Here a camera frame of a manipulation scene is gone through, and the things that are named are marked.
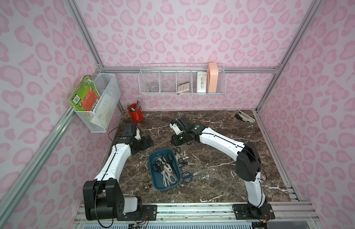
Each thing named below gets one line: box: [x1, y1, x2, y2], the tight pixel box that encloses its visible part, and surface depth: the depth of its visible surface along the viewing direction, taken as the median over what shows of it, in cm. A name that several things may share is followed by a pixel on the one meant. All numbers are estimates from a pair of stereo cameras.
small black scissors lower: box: [177, 158, 199, 168], surface depth 92 cm
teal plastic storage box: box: [148, 147, 182, 192], surface depth 88 cm
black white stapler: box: [234, 110, 256, 125], surface depth 115 cm
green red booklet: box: [68, 74, 101, 112], surface depth 73 cm
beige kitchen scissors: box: [163, 163, 173, 173], surface depth 89 cm
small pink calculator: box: [177, 81, 190, 93], surface depth 95 cm
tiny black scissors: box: [171, 146, 181, 156], surface depth 100 cm
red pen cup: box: [128, 105, 144, 123], surface depth 116 cm
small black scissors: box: [177, 158, 188, 165], surface depth 93 cm
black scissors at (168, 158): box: [162, 154, 179, 179], surface depth 92 cm
